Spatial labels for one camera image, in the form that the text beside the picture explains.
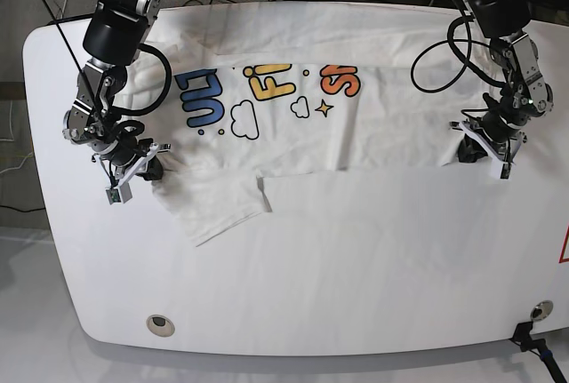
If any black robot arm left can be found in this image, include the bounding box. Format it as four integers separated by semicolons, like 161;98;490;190
445;0;554;179

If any white printed T-shirt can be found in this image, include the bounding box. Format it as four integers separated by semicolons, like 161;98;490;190
126;3;509;245

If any right table grommet hole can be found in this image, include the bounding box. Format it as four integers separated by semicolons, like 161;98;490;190
530;299;554;322

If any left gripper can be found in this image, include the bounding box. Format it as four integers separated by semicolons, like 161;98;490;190
457;118;528;165

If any black clamp with cable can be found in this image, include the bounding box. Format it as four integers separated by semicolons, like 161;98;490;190
509;322;567;383

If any red white warning sticker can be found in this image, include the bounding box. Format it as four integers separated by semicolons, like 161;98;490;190
558;227;569;264

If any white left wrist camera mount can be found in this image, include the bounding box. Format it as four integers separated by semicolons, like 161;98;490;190
447;119;529;181

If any left table grommet hole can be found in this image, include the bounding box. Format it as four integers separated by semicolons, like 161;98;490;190
146;315;175;338

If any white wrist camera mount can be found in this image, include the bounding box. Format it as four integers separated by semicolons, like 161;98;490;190
92;137;171;205
447;119;529;181

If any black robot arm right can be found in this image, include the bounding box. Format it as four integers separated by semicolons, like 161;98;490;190
62;0;172;187

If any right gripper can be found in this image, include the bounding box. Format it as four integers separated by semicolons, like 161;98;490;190
100;140;164;182

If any table grommet hole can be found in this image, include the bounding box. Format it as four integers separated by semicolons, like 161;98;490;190
146;315;175;338
530;299;554;322

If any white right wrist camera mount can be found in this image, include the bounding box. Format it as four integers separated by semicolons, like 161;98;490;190
92;137;171;205

